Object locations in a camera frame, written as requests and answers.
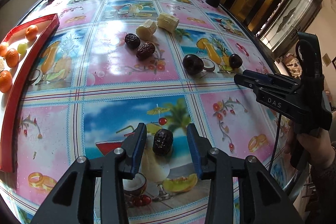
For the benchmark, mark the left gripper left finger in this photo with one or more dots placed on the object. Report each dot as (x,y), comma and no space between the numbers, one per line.
(72,199)

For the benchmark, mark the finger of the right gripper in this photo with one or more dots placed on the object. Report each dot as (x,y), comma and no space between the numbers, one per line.
(253,82)
(267,77)

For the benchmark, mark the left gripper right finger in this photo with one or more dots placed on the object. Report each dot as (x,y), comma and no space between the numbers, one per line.
(261,199)

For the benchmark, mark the small dark plum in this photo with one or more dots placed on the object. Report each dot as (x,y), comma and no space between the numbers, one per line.
(235,61)

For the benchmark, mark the large dark plum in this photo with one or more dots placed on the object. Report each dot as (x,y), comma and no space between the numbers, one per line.
(192,64)

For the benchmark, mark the dark date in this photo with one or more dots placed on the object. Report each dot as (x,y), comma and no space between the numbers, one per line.
(162,142)
(132,41)

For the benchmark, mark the reddish brown date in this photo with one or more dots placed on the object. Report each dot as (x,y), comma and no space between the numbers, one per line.
(145,50)

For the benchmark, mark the large orange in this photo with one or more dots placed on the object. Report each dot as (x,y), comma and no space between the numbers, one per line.
(12,58)

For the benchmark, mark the green grape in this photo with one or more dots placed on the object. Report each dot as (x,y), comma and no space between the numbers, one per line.
(22,48)

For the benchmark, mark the right hand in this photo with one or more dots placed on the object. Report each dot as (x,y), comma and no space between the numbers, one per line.
(322,153)

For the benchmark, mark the long sugarcane piece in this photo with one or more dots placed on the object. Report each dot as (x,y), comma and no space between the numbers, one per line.
(167,22)

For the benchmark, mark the sugarcane piece near dates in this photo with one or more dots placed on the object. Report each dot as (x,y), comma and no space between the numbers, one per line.
(146,30)

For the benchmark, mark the red white tray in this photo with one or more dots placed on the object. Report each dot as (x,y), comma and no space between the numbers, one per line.
(47,25)

